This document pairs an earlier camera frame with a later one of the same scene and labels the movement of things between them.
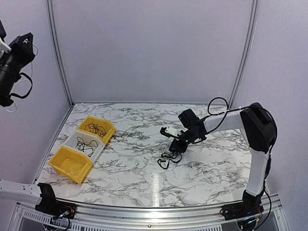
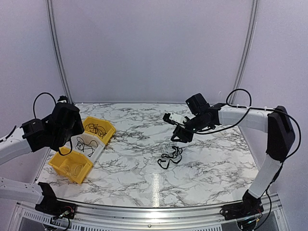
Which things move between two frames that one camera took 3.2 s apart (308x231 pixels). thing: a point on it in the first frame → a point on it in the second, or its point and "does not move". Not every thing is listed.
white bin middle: [92, 144] does not move
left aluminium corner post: [50, 4] does not move
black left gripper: [27, 52] → [79, 128]
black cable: [80, 145] does not move
